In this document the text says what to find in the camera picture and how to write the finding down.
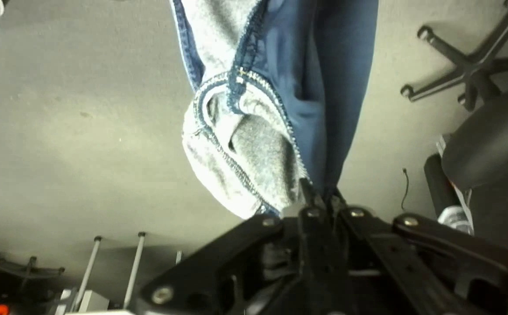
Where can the thin white metal rod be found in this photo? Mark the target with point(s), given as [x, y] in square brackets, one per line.
[87, 269]
[133, 269]

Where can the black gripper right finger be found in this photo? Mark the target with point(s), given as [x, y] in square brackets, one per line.
[416, 274]

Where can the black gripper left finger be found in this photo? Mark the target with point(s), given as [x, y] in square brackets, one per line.
[236, 274]

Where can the blue jean jacket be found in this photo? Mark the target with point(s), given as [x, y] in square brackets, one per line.
[324, 89]

